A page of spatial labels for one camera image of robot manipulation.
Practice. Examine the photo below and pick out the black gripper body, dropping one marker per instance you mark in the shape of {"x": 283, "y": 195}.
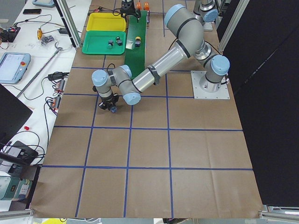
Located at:
{"x": 127, "y": 5}
{"x": 110, "y": 101}

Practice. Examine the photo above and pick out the yellow push button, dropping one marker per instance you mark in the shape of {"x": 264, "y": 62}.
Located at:
{"x": 113, "y": 109}
{"x": 137, "y": 41}

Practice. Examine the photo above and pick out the orange cylinder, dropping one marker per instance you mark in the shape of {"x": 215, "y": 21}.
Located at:
{"x": 139, "y": 6}
{"x": 146, "y": 6}

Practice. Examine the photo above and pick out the green push button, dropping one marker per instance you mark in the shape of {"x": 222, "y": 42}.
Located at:
{"x": 110, "y": 44}
{"x": 119, "y": 41}

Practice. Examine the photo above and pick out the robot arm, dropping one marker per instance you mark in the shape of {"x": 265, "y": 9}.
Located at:
{"x": 189, "y": 42}
{"x": 129, "y": 4}

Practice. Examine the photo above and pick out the yellow plastic tray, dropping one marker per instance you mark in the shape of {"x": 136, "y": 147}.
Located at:
{"x": 105, "y": 22}

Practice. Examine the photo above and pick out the green plastic tray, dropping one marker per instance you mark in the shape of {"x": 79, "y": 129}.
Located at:
{"x": 95, "y": 43}

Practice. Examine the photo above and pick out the green conveyor belt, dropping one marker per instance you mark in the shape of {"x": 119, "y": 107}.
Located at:
{"x": 135, "y": 56}

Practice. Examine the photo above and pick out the black power adapter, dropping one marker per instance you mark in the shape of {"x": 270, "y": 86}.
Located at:
{"x": 63, "y": 31}

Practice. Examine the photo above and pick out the metal claw rod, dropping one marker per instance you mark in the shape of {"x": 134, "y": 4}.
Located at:
{"x": 58, "y": 49}

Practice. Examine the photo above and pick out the black monitor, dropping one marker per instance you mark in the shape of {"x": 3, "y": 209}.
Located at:
{"x": 13, "y": 115}

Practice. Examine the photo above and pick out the black smartphone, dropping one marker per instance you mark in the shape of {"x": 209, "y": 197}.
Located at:
{"x": 32, "y": 11}

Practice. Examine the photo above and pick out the blue teach pendant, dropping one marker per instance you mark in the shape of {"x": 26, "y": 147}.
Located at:
{"x": 13, "y": 65}

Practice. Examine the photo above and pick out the aluminium frame post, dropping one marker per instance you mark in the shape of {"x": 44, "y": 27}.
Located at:
{"x": 65, "y": 15}

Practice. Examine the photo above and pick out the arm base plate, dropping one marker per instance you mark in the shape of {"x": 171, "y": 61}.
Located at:
{"x": 208, "y": 26}
{"x": 203, "y": 89}

